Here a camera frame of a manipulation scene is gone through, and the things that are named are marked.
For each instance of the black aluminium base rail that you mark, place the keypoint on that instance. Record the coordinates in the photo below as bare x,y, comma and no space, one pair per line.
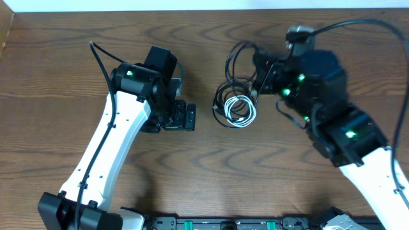
332,218

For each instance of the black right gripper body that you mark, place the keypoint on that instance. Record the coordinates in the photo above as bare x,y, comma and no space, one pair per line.
278,81

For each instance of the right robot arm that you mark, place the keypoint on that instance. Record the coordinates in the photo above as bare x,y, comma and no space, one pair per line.
315,86

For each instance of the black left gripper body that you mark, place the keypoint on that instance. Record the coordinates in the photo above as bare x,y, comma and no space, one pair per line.
184,115

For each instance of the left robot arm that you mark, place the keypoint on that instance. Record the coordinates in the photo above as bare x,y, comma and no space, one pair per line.
143,97

